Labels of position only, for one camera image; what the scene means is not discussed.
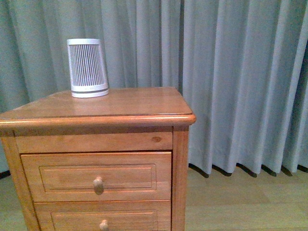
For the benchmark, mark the drawer wooden knob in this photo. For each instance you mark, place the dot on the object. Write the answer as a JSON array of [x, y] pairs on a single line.
[[98, 186], [104, 225]]

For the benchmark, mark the wooden nightstand cabinet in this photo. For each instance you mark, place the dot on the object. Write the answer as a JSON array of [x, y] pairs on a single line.
[[124, 120]]

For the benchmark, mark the white slatted air purifier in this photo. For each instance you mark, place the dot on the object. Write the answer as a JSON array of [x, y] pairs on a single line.
[[88, 76]]

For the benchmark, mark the grey-green pleated curtain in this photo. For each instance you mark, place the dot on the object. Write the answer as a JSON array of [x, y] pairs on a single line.
[[242, 66]]

